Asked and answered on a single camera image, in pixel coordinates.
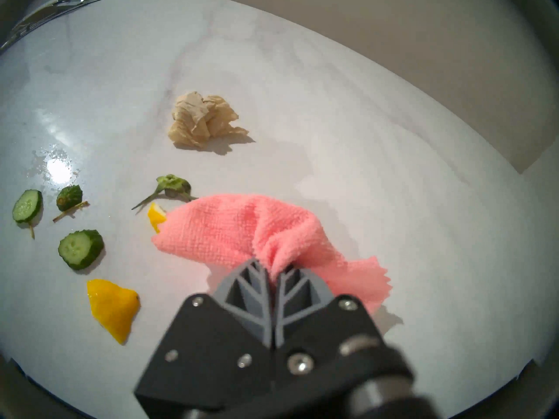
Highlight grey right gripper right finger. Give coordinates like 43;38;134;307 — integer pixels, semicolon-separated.
274;268;413;392

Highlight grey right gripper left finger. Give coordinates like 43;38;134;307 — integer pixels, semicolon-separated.
135;259;274;412

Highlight pink cleaning cloth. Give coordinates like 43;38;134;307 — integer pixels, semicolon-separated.
151;194;393;316

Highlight yellow lemon wedge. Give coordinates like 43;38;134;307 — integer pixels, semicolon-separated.
86;279;141;346
147;203;169;234

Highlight thick cucumber slice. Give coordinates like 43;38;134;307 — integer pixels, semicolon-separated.
58;229;105;271

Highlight green leafy stem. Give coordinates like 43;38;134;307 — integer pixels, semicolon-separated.
131;174;200;211

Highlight dark green cucumber end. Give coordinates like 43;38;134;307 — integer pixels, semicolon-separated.
55;185;84;212

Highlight thin cucumber slice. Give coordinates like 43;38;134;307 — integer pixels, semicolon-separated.
12;189;44;225

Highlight crumpled beige paper napkin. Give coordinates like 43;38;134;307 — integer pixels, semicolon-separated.
168;91;250;149

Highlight stainless steel sink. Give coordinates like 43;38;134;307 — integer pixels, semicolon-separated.
0;0;105;53

